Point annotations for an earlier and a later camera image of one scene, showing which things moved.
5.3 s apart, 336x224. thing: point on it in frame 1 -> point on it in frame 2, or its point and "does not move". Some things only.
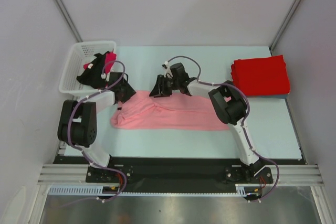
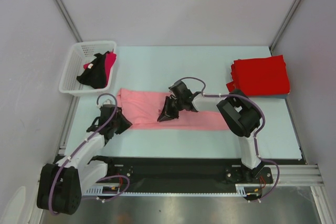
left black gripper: [130, 92] -> [125, 123]
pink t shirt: [143, 112] does not move
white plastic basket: [80, 53] does not move
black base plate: [177, 176] does not move
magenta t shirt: [109, 61] does not move
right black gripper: [161, 85] -> [172, 104]
